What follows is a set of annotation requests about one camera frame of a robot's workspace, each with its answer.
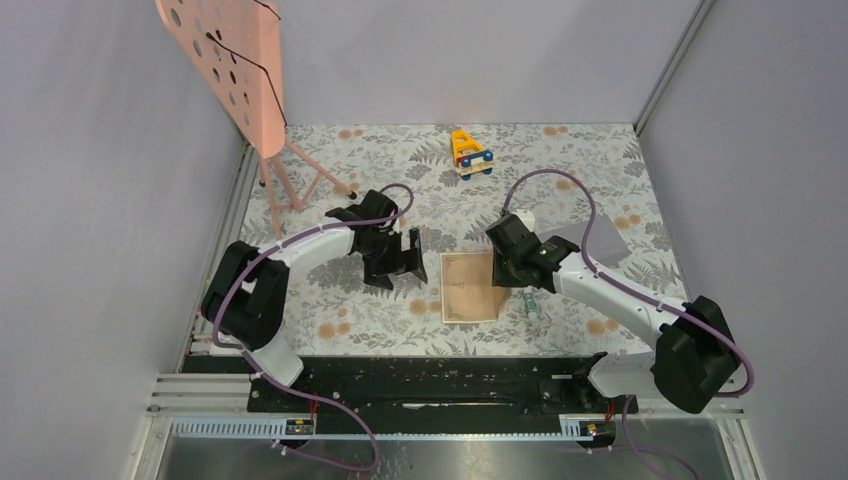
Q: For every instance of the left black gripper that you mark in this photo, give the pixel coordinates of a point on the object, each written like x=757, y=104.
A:
x=402, y=262

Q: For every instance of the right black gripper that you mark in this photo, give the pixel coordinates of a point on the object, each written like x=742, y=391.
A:
x=500, y=277

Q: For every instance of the beige lined letter paper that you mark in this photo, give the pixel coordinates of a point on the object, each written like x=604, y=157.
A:
x=468, y=294

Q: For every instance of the grey lavender envelope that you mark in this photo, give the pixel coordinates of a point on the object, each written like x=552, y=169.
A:
x=605, y=244

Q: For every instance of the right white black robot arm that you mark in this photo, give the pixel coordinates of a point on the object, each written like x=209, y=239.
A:
x=690, y=356

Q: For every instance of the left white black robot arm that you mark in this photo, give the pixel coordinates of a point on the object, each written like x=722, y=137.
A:
x=245, y=299

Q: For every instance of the green white glue stick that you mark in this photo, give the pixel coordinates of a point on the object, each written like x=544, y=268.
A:
x=530, y=305

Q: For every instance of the yellow blue toy car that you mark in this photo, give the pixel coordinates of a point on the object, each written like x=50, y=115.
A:
x=469, y=156

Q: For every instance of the floral patterned table mat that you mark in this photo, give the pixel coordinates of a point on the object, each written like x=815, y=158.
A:
x=554, y=171

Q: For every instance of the pink perforated music stand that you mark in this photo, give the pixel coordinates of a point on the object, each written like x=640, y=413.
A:
x=236, y=47

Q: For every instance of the white slotted cable duct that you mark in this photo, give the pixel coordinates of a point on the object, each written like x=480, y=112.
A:
x=303, y=428

